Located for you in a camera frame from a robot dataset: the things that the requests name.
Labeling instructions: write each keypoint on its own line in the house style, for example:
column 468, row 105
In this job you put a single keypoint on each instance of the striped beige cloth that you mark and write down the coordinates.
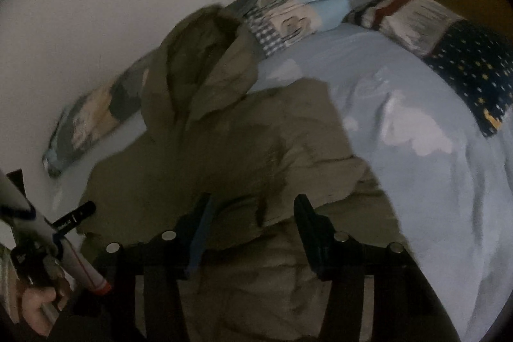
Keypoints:
column 417, row 21

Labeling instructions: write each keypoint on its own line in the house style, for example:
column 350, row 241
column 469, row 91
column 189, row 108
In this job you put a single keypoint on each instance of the person's left forearm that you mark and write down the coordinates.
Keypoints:
column 90, row 322

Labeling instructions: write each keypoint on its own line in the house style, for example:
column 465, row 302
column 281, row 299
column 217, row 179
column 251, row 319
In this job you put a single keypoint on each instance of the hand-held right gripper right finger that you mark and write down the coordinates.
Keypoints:
column 309, row 234

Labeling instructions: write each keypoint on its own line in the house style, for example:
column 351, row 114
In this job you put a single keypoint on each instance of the light blue bed sheet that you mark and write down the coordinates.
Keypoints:
column 421, row 205

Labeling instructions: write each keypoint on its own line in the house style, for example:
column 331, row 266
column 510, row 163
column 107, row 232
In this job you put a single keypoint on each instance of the olive green hooded jacket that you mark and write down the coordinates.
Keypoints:
column 224, row 141

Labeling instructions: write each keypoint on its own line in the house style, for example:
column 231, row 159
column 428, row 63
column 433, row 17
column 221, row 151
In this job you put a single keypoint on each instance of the black wall object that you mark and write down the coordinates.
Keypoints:
column 17, row 183

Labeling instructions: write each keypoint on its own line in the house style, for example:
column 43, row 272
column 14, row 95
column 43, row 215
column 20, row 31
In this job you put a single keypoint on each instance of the person's left hand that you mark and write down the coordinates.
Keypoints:
column 34, row 306

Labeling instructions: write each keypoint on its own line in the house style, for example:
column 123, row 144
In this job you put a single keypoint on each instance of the dark blue dotted pillow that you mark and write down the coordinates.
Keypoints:
column 473, row 73

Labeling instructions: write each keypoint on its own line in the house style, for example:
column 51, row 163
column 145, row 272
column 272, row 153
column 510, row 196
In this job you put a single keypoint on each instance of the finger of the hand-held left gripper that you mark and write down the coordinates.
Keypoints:
column 76, row 214

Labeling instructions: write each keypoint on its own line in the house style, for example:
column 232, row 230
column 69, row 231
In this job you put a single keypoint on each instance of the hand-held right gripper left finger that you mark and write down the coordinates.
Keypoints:
column 201, row 234

